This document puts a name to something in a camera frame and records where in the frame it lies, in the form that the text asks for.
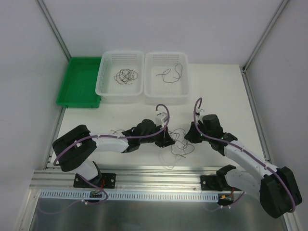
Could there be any purple white wire bundle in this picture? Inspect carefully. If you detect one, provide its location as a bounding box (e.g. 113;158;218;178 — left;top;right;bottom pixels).
160;127;195;169

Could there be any dark wire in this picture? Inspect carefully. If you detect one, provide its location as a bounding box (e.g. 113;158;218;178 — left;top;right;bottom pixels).
155;63;183;83

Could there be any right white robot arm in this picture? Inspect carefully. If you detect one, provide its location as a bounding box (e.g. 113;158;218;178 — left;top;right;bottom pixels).
185;114;302;218

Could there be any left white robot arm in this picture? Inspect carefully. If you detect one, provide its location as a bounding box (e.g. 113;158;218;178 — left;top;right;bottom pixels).
52;119;175;188

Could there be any right white plastic basket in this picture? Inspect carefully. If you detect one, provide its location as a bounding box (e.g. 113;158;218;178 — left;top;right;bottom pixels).
143;52;191;105

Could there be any white plastic basket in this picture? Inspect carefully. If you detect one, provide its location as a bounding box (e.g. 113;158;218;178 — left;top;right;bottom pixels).
95;51;144;103
143;52;191;105

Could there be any left white plastic basket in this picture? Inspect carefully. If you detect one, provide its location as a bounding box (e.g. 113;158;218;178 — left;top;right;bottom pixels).
95;51;144;103

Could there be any green plastic tray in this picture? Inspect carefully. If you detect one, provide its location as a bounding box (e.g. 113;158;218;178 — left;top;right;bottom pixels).
56;57;101;108

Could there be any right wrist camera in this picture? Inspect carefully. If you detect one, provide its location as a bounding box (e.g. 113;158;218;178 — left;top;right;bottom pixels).
195;108;206;120

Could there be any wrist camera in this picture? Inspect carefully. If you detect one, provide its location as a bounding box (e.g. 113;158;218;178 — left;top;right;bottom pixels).
195;108;206;120
155;112;168;126

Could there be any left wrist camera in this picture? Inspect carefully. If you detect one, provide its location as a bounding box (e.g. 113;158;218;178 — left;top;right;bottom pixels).
155;112;168;126

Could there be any aluminium mounting rail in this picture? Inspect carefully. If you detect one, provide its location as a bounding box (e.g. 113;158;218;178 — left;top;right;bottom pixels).
30;165;272;193

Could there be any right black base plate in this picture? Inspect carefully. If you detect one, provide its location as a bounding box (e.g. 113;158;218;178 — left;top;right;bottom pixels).
200;175;222;191

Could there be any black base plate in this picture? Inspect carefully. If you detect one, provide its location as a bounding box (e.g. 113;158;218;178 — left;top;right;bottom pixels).
73;173;116;189
200;175;222;191

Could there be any right aluminium frame post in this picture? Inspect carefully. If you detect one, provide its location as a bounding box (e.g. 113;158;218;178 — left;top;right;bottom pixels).
242;0;289;70

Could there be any aluminium frame post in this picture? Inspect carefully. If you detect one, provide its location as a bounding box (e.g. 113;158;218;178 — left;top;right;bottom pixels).
35;0;72;62
242;0;289;70

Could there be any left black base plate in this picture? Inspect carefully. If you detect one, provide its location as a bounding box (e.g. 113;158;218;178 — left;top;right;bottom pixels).
73;173;116;189

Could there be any white slotted cable duct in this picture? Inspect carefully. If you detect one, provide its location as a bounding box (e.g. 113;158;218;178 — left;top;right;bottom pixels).
39;190;218;203

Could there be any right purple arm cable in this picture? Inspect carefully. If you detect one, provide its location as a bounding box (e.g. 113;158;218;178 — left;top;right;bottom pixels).
193;97;296;212

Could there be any left aluminium frame post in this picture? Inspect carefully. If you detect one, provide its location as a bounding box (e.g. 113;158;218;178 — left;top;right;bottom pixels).
35;0;72;62

